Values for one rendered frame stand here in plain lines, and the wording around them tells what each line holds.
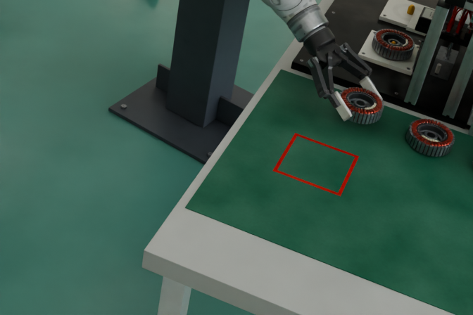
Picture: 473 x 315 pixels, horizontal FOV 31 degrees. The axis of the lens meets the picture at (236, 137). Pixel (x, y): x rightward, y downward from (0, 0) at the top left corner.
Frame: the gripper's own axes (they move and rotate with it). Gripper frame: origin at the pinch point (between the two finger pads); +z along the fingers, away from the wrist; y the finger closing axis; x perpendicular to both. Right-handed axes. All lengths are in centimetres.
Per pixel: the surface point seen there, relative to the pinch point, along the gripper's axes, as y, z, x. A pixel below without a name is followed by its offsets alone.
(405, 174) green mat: 6.1, 20.1, 6.1
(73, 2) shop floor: -50, -117, -160
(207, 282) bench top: 65, 17, 3
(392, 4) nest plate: -51, -24, -16
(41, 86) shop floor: -2, -78, -137
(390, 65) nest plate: -23.5, -6.1, -5.5
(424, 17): -29.4, -11.2, 7.5
